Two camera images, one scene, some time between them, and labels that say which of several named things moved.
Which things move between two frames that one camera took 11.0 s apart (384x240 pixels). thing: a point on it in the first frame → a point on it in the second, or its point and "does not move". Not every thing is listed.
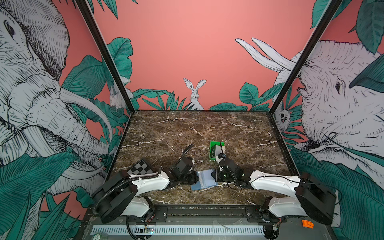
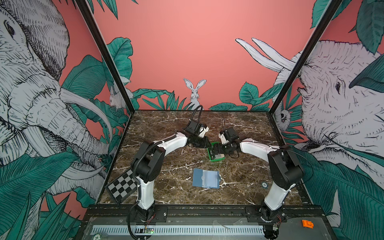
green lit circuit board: [149, 230] does not move
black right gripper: [217, 176] → [230, 153]
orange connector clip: [306, 223] does not move
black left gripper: [195, 178] → [204, 144]
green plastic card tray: [212, 148] does not move
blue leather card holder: [206, 180] does not move
